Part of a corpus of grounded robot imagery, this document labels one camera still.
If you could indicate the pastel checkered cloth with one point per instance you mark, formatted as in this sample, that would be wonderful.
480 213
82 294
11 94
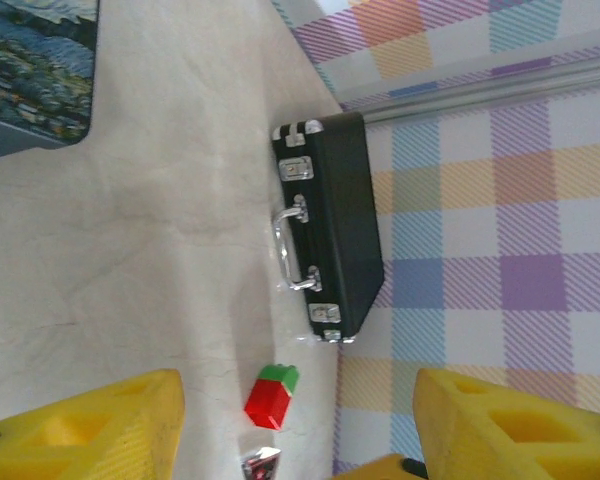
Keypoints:
480 240

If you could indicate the shiny silver wrapped object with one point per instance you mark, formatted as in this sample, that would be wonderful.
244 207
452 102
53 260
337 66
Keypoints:
261 463

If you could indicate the silver metal rail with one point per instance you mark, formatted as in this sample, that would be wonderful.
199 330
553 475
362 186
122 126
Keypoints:
490 87

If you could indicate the small black metal case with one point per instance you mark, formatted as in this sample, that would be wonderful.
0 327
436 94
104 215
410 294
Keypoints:
340 225

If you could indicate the red and green toy block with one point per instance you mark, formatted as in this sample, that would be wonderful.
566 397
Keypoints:
272 400

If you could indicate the starry night print box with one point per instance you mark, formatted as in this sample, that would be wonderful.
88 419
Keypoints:
32 70

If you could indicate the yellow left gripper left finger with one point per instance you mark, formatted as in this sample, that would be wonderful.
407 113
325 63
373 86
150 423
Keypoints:
80 430

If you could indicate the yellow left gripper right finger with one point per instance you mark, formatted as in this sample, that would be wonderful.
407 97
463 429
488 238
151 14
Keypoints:
505 435

